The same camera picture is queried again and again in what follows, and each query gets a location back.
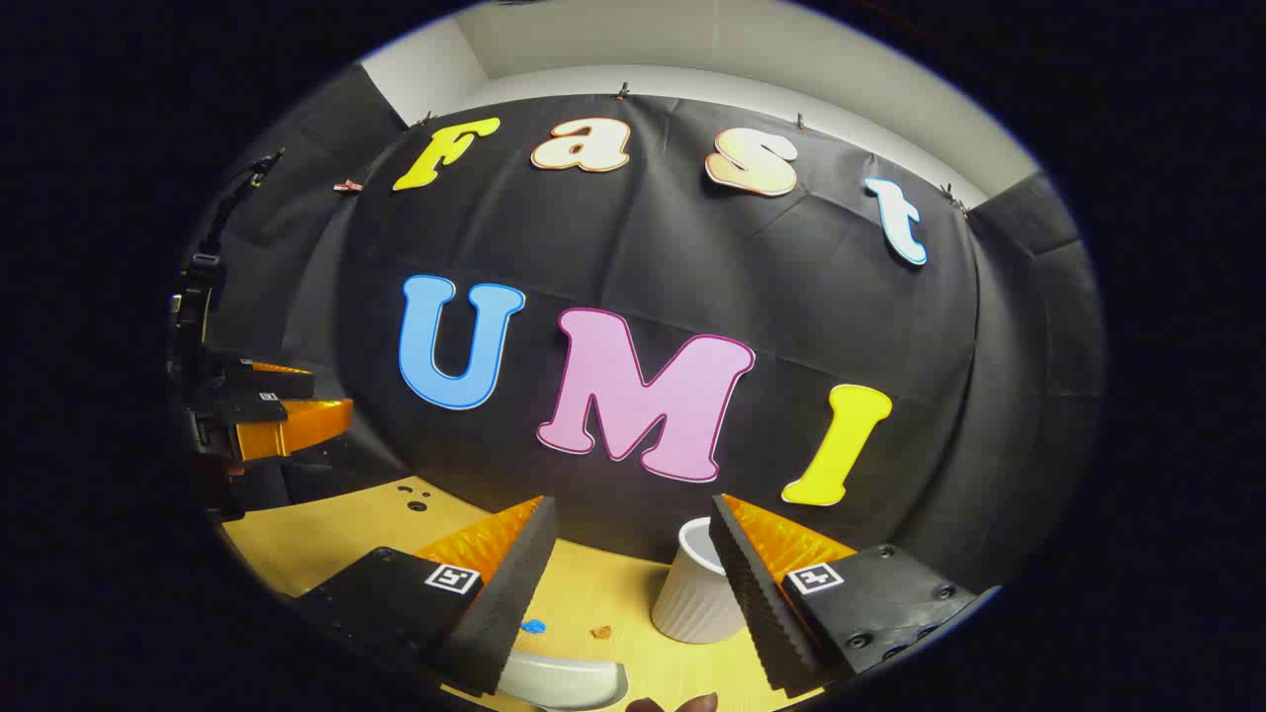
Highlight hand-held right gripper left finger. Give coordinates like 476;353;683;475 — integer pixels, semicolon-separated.
295;496;558;696

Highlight white dustpan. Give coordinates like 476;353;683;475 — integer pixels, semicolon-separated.
495;651;630;711

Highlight white ribbed garbage bin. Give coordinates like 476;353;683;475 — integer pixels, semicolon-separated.
651;516;750;646

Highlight black hanging strap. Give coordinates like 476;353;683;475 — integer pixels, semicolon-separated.
203;148;286;260

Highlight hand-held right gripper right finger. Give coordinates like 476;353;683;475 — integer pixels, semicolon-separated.
709;492;1002;695

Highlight black backdrop cloth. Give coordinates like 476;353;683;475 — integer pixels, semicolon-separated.
188;64;1107;614

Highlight wooden desktop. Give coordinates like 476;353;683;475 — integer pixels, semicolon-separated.
220;477;827;712

